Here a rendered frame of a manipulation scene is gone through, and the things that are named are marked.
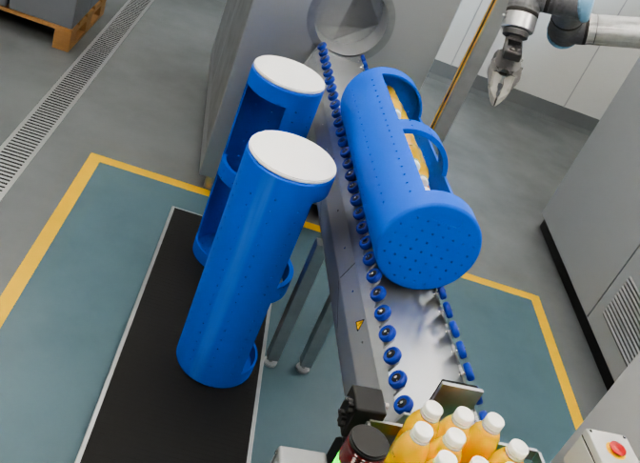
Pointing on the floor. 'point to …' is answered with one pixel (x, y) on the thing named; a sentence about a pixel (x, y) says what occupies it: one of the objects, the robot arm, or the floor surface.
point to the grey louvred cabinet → (603, 232)
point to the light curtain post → (471, 61)
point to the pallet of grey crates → (57, 7)
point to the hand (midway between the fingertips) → (495, 101)
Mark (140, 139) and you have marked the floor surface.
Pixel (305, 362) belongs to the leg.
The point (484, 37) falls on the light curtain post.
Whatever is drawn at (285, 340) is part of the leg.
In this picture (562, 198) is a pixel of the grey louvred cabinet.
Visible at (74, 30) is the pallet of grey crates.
